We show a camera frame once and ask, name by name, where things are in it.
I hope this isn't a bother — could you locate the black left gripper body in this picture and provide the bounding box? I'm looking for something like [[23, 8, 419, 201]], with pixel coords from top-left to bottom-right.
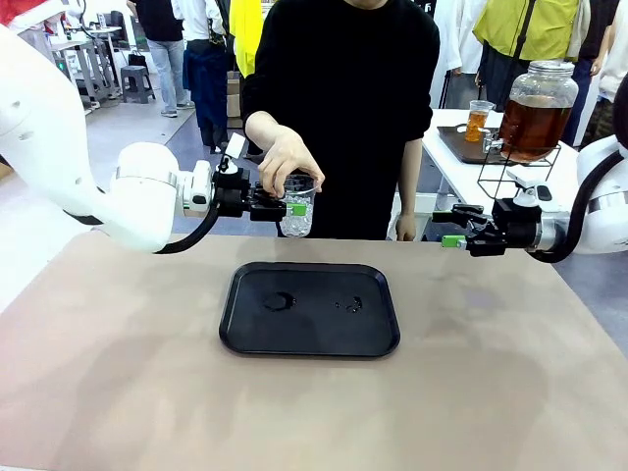
[[211, 169, 254, 220]]

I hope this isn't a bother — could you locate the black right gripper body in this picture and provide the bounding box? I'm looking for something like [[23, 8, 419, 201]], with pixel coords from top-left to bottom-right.
[[493, 198, 542, 251]]

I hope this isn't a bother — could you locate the short clear iced cup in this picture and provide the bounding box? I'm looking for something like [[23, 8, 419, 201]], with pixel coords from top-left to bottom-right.
[[279, 174, 317, 240]]

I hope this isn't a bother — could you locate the tall clear iced cup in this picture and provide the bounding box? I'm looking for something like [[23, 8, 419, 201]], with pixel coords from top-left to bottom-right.
[[468, 99, 495, 143]]

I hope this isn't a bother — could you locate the glass tea dispenser jar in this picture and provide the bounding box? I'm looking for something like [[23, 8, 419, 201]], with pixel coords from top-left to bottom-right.
[[483, 60, 580, 164]]

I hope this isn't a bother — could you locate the person's right forearm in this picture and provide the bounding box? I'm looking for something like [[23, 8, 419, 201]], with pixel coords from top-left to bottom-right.
[[243, 110, 295, 148]]

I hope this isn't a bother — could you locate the person's left forearm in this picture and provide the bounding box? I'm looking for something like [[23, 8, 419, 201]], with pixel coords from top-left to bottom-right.
[[399, 136, 423, 217]]

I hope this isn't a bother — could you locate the person's right hand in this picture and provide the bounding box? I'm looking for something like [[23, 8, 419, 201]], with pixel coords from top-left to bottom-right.
[[257, 128, 326, 200]]

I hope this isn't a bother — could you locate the person's left hand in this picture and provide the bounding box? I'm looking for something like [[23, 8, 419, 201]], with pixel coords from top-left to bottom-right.
[[394, 211, 418, 242]]

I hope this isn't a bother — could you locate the small black serving tray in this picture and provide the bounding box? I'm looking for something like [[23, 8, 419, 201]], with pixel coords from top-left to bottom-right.
[[436, 125, 506, 166]]

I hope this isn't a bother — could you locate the brown cardboard box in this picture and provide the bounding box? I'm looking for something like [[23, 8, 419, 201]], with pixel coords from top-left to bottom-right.
[[225, 71, 245, 119]]

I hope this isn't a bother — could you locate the white side table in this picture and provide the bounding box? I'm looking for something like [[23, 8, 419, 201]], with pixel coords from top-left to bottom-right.
[[387, 107, 580, 242]]

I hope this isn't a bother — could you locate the mannequin in navy trousers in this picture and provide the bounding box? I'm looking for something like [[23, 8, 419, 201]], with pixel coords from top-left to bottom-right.
[[182, 0, 233, 151]]

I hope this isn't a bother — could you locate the large black plastic tray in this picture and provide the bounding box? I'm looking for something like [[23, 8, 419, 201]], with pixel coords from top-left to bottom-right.
[[219, 262, 401, 361]]

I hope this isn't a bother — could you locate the person in black sweater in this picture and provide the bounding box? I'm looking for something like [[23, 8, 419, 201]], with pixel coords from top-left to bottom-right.
[[241, 0, 442, 241]]

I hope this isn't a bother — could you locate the person in blue jeans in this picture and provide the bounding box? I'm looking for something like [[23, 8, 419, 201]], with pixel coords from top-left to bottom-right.
[[128, 0, 197, 119]]

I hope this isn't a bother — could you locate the grey plastic stool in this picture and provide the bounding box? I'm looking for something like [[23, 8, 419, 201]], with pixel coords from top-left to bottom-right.
[[120, 65, 157, 104]]

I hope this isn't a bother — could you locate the mannequin with yellow cloth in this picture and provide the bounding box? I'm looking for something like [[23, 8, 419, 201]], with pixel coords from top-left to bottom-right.
[[229, 0, 266, 79]]

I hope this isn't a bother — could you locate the hanging white garment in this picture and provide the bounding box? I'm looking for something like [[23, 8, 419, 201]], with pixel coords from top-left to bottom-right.
[[431, 0, 487, 110]]

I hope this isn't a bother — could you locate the mannequin in cream shirt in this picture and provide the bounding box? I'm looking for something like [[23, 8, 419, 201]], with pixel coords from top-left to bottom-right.
[[587, 0, 628, 148]]

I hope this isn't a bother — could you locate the white workbench with equipment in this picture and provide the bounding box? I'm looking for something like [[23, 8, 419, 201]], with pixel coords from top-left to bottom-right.
[[48, 26, 124, 107]]

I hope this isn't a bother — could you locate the mannequin in yellow-green jacket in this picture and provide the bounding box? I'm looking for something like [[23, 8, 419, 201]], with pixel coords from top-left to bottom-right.
[[473, 0, 590, 114]]

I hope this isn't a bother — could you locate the mannequin in black top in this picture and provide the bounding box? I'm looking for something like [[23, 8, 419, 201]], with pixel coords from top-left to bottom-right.
[[568, 0, 614, 124]]

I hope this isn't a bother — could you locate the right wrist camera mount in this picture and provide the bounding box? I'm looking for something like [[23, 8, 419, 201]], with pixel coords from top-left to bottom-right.
[[506, 169, 554, 215]]

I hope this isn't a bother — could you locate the black wire dispenser stand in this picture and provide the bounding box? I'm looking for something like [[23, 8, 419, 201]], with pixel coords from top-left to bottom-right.
[[477, 144, 564, 200]]

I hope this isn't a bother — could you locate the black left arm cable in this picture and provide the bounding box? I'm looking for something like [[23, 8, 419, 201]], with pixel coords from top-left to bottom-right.
[[152, 205, 221, 255]]

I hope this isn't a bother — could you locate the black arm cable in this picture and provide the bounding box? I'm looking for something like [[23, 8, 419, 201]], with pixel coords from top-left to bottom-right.
[[527, 144, 628, 265], [152, 205, 221, 255]]

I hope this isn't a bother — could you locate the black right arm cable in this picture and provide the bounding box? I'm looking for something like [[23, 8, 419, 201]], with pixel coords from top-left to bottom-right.
[[527, 144, 628, 265]]

